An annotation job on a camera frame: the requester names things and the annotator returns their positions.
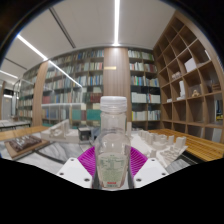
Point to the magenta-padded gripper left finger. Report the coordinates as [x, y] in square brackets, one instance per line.
[71, 171]

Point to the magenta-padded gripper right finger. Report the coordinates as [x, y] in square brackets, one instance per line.
[151, 171]

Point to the clear plastic bottle white cap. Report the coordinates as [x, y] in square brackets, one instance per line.
[112, 150]

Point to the white city block model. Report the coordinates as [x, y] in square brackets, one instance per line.
[160, 146]

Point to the flat white site model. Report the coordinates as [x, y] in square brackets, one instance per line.
[90, 142]

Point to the white stepped architectural model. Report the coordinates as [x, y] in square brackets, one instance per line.
[60, 133]

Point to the dark grey building model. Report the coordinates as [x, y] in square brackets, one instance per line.
[85, 133]

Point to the brown model on wooden board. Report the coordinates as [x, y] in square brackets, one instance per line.
[25, 144]

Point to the tall bookshelf full of books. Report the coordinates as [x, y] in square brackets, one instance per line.
[83, 86]

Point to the wooden cubby shelf unit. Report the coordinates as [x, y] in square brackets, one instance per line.
[190, 86]

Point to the ceiling light strip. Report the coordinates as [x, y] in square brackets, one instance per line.
[116, 20]

